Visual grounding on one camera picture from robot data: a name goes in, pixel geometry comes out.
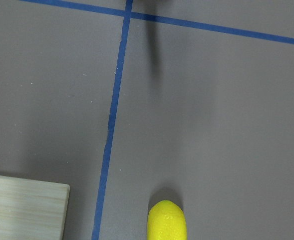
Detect yellow lemon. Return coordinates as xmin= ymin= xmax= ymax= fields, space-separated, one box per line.
xmin=147 ymin=200 xmax=187 ymax=240

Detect light wooden cutting board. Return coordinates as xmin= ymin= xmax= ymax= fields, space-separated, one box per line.
xmin=0 ymin=175 xmax=70 ymax=240

